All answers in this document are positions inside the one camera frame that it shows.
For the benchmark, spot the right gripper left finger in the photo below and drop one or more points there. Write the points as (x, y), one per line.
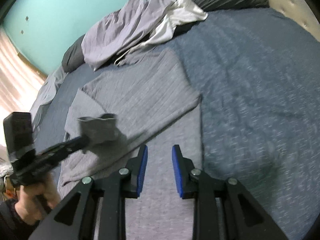
(95, 209)

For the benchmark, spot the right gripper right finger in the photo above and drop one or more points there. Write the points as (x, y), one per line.
(223, 209)

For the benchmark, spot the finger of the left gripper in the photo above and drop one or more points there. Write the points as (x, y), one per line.
(62, 150)

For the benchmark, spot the grey sweatshirt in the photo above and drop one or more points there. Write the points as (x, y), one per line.
(154, 104)

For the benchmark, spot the person's left forearm black sleeve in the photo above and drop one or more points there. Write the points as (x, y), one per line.
(12, 226)

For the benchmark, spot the person's left hand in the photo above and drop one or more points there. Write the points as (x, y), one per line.
(28, 207)

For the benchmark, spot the light grey blanket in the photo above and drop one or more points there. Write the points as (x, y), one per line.
(45, 96)

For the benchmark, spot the beige curtain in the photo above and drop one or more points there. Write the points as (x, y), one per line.
(19, 84)

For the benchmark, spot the light lilac-grey garment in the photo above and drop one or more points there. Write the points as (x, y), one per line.
(122, 29)

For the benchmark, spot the dark blue bed sheet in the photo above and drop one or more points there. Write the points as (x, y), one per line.
(257, 73)

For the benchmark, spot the white garment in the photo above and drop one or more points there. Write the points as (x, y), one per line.
(180, 13)

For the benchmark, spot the cream tufted headboard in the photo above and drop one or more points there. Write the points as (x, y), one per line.
(301, 11)

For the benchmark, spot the wooden window frame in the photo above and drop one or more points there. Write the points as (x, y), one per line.
(34, 69)

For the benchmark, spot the grey hoodie with drawstring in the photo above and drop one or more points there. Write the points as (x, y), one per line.
(132, 57)

